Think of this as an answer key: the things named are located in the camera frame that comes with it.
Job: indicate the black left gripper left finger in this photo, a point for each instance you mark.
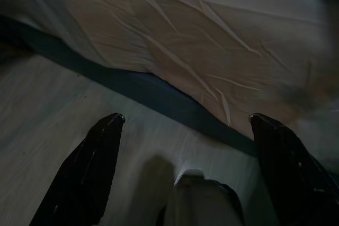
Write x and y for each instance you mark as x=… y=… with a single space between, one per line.
x=84 y=173

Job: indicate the dark blue bed base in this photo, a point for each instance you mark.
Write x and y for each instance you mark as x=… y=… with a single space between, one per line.
x=159 y=93

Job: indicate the white wrinkled bed sheet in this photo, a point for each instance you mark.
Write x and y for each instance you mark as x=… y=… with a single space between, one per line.
x=185 y=38

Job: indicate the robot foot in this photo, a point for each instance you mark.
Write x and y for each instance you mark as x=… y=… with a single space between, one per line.
x=204 y=204

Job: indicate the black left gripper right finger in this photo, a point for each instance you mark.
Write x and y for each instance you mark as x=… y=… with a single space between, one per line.
x=291 y=178

